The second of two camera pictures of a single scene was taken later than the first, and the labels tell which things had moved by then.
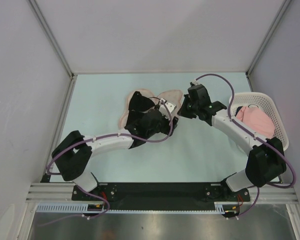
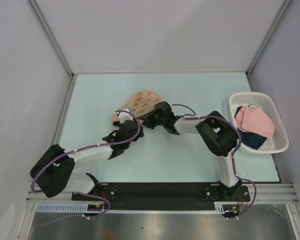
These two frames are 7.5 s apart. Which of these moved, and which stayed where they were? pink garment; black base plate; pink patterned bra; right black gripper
Moved: right black gripper; pink patterned bra
Stayed: pink garment; black base plate
